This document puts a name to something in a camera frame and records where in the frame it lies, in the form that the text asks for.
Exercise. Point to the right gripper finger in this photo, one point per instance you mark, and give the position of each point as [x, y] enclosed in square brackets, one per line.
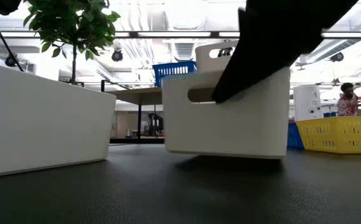
[239, 77]

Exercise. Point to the blue plastic mesh basket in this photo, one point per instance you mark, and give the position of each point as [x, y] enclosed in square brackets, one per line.
[293, 137]
[174, 73]

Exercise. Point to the yellow plastic mesh basket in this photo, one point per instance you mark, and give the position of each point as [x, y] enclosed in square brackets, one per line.
[339, 137]

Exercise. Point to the black background robot arm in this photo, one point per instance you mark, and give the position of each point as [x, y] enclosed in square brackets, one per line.
[155, 124]

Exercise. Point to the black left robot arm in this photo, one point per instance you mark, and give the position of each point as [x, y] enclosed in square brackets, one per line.
[0, 6]

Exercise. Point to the wooden shelf black legs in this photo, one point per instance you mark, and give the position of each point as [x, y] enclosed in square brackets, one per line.
[137, 95]

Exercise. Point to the black ceiling spotlight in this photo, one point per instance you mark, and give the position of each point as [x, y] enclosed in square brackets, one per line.
[11, 60]
[337, 57]
[117, 56]

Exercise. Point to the white cylindrical pillar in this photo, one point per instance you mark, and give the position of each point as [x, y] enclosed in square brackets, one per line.
[306, 102]

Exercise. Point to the blue storage bin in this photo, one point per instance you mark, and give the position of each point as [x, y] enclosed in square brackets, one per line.
[330, 114]

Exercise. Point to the person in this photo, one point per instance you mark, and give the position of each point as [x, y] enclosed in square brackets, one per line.
[348, 105]

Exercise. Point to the black table mat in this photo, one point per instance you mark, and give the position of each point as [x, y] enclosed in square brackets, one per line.
[180, 193]

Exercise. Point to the green potted plant black pot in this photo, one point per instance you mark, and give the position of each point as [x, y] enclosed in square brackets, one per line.
[74, 25]

